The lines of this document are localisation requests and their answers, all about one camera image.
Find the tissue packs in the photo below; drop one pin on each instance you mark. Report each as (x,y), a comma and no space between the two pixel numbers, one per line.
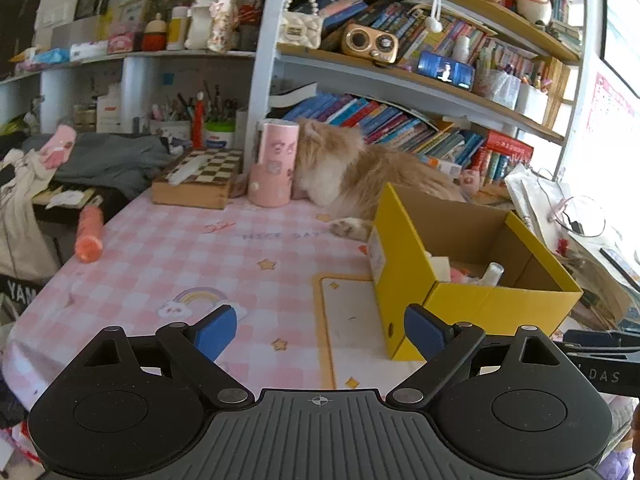
(60,55)

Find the clear container with pens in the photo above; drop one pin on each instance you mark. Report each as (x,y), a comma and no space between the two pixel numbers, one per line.
(497,90)

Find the black photo frame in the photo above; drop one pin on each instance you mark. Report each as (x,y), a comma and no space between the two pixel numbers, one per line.
(91,5)

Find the wooden chess box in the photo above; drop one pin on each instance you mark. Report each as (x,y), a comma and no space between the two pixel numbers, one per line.
(197,185)

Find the white shelf unit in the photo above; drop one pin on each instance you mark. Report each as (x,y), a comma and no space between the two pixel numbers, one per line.
(262,85)

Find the pink plush toy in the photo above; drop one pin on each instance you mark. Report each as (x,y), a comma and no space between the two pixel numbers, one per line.
(460,275)

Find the orange fluffy cat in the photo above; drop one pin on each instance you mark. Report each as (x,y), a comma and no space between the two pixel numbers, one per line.
(350,175)

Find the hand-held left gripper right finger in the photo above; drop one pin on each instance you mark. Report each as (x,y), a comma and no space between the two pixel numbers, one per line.
(425,332)

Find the white box with red label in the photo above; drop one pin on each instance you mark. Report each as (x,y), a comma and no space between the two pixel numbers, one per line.
(109,110)

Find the white storage container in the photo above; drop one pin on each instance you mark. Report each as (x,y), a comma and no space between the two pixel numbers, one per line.
(531,105)

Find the red tassel figure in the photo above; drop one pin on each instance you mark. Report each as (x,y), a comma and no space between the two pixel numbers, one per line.
(198,122)

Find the white quilted bag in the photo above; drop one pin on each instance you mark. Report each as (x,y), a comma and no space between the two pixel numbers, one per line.
(300,27)

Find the white floral ceramic figure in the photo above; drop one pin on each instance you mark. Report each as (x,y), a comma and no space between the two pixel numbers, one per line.
(212,17)

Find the white pen holder with pens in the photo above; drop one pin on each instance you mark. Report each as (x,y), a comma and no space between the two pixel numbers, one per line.
(170,120)

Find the grey cloth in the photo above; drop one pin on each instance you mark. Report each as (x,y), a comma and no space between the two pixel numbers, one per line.
(110,160)

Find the yellow cardboard box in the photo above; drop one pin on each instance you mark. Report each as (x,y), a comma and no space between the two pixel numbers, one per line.
(400,260)

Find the pile of papers and books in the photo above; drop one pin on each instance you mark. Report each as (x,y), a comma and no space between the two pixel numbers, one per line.
(590,270)

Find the yellow and white bottle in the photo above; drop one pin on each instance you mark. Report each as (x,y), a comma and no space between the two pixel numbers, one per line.
(177,30)

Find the white plastic case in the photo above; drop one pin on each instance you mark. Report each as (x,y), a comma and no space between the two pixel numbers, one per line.
(187,169)

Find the pink checked desktop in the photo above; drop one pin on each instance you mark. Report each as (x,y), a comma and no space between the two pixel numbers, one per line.
(175,255)

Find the row of colourful books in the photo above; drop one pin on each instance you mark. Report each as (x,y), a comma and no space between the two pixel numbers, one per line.
(400,130)

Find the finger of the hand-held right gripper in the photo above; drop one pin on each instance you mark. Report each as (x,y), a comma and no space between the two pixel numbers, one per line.
(605,338)
(615,375)

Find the blue picture tin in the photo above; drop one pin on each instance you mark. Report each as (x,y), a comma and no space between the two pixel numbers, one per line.
(445,71)

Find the white jar with green lid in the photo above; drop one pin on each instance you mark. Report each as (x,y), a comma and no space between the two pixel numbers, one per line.
(219,136)

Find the orange tube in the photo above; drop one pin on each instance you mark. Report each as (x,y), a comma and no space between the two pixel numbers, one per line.
(89,235)

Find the pink pig figure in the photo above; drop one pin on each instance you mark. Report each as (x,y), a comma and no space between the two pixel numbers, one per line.
(470,182)

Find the white round figure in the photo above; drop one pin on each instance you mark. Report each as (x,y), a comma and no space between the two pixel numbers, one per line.
(534,6)

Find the white printed garment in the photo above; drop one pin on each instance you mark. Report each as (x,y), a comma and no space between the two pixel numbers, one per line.
(22,220)

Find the pink printed canister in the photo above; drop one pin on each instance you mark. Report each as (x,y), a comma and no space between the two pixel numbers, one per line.
(272,165)

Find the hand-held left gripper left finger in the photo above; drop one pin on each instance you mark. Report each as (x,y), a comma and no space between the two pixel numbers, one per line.
(215,332)

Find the red book box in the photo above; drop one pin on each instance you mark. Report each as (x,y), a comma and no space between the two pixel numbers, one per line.
(507,146)

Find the shelf of upright books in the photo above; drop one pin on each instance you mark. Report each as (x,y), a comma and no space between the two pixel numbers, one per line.
(410,20)

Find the red and white bottle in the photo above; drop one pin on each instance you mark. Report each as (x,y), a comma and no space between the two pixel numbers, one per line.
(155,35)

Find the blue label cleaner bottle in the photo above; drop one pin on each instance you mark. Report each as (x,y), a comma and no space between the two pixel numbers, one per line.
(492,274)

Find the pink wall calendar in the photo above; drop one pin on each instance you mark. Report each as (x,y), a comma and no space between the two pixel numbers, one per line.
(615,105)

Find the pink plush slipper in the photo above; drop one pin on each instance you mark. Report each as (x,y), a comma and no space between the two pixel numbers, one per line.
(57,147)

